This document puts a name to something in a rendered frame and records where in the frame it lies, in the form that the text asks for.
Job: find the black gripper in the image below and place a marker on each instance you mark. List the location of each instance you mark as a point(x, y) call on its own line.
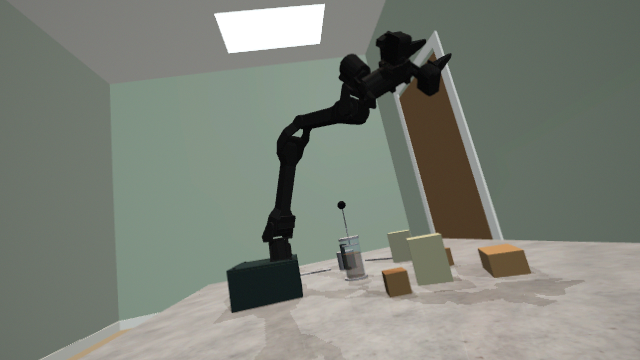
point(428, 75)

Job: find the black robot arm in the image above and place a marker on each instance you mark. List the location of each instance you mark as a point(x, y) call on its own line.
point(360, 82)

